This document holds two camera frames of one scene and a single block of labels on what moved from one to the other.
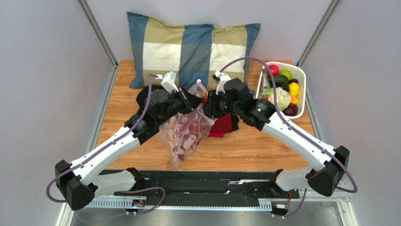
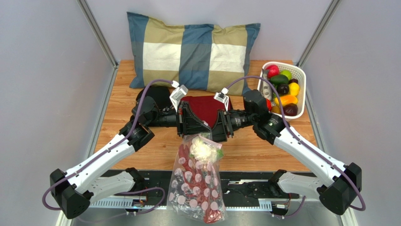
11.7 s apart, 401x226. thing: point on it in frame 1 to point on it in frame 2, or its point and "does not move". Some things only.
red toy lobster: [205, 99] to [203, 184]
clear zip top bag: [181, 133] to [196, 191]
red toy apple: [274, 69] does not move
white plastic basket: [299, 73] does not move
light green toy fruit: [287, 73] does not move
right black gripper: [212, 106] to [225, 122]
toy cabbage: [283, 97] to [202, 150]
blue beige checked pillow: [192, 52] does not move
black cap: [159, 97] does not move
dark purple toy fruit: [291, 110] does not move
